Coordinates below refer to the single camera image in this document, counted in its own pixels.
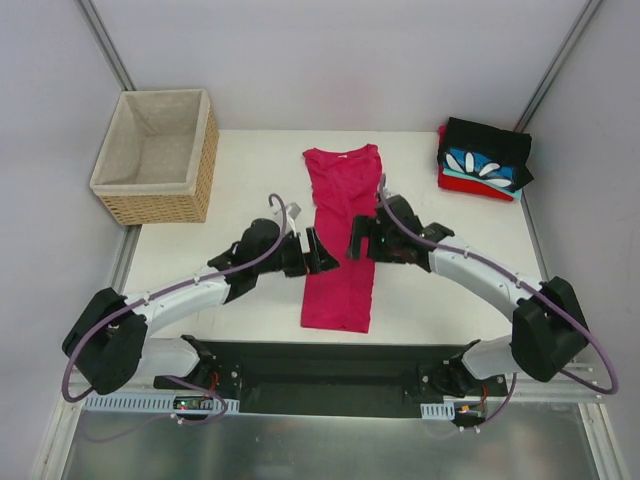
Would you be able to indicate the light teal folded t-shirt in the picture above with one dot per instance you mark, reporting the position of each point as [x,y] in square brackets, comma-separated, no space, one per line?
[496,184]

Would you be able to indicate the black folded printed t-shirt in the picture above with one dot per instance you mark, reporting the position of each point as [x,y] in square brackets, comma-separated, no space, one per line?
[486,152]

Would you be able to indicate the aluminium frame rail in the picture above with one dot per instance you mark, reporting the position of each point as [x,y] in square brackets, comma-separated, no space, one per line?
[580,380]

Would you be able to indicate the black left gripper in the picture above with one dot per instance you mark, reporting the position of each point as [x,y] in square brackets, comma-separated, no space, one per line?
[310,250]

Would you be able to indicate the aluminium corner post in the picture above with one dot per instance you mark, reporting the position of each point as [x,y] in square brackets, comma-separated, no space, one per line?
[575,34]
[105,43]

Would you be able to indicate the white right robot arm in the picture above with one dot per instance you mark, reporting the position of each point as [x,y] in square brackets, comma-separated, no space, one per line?
[546,318]

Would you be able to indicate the left white cable duct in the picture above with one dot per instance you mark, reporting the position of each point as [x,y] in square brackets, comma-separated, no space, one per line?
[159,403]

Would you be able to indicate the woven wicker basket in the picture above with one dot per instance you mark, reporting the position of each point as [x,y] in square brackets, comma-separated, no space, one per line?
[157,161]

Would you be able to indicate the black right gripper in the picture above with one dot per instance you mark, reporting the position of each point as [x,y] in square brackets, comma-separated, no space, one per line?
[371,237]

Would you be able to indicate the white cable duct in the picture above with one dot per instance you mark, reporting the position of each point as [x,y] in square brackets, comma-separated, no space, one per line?
[444,411]
[159,403]

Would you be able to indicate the magenta pink t-shirt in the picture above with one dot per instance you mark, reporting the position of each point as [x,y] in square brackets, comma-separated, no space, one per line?
[344,185]

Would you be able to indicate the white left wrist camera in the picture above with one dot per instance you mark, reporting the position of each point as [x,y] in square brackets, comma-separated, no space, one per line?
[289,213]

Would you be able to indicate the red folded t-shirt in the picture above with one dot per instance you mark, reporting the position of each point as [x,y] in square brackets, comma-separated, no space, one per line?
[471,187]

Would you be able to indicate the left aluminium corner post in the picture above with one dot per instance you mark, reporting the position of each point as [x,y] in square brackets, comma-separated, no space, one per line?
[105,43]

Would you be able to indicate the right white cable duct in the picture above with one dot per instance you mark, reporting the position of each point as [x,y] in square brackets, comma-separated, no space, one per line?
[444,411]

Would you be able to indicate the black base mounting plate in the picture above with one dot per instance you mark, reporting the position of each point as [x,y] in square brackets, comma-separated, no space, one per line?
[318,379]

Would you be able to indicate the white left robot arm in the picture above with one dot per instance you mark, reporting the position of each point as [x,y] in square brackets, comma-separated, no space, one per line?
[115,338]

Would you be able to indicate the right aluminium corner post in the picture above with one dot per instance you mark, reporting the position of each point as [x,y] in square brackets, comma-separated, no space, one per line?
[575,34]

